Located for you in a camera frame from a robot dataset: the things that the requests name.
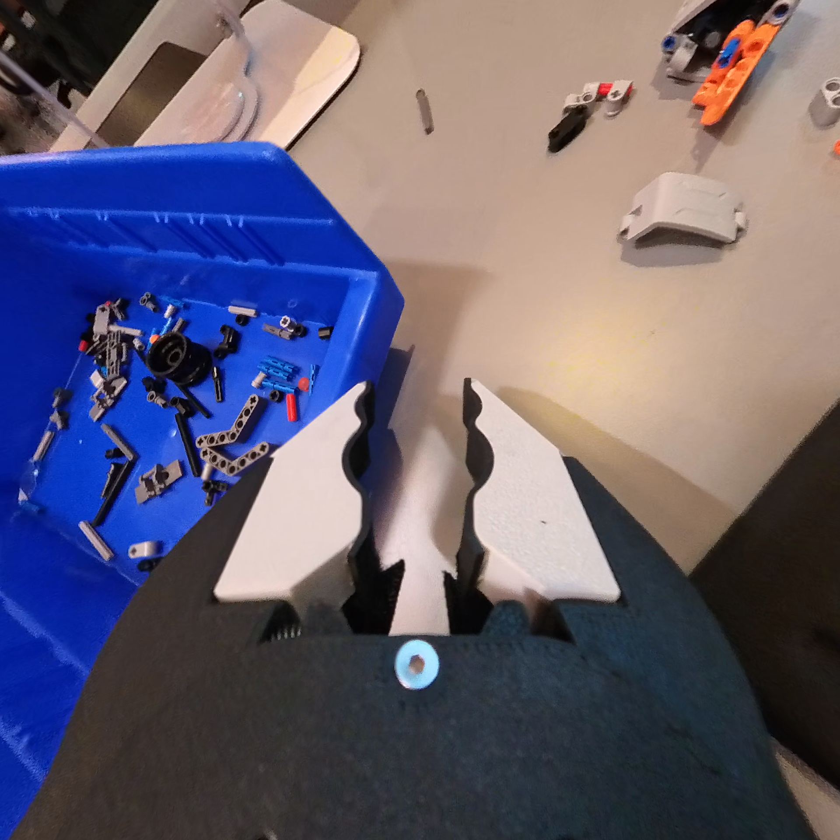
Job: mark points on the blue bin with white tag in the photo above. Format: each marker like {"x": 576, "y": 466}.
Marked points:
{"x": 197, "y": 197}

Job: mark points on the black toy axle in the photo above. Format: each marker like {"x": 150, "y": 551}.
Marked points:
{"x": 424, "y": 111}

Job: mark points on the small grey toy connector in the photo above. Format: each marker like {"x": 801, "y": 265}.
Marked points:
{"x": 827, "y": 102}

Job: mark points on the orange toy bracket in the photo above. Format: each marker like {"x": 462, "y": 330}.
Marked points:
{"x": 732, "y": 75}

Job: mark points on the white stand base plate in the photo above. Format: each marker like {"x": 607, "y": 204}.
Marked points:
{"x": 308, "y": 65}

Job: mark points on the grey curved toy panel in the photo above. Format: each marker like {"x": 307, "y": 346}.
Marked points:
{"x": 682, "y": 210}

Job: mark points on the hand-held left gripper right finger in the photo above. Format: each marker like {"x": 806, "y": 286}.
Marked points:
{"x": 538, "y": 525}

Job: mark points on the white toy connector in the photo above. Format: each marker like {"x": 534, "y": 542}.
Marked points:
{"x": 600, "y": 95}

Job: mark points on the grey toy motor block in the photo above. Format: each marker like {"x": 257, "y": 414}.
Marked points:
{"x": 695, "y": 33}

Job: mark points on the pile of small toy parts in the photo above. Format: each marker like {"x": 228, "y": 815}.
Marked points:
{"x": 174, "y": 358}

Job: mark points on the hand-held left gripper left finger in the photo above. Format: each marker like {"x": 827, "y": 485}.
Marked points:
{"x": 295, "y": 525}

